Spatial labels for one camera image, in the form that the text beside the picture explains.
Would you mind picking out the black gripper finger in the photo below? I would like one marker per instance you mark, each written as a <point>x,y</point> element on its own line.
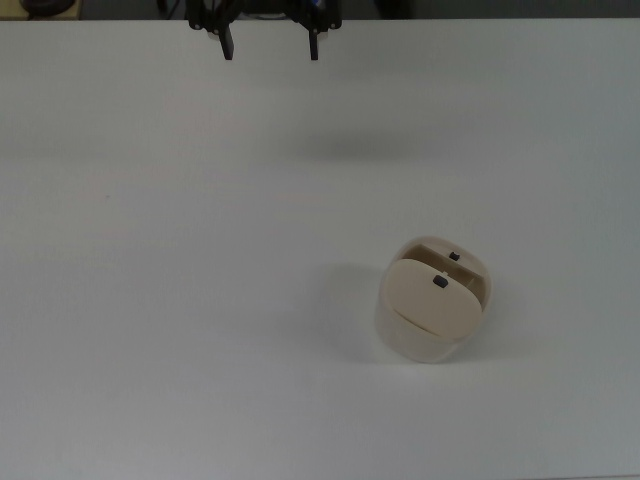
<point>314,45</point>
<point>227,46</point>

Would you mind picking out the small cream trash can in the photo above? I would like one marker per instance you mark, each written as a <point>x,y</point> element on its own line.
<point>410,342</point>

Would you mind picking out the light brown desk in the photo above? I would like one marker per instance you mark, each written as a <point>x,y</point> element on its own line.
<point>10,9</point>

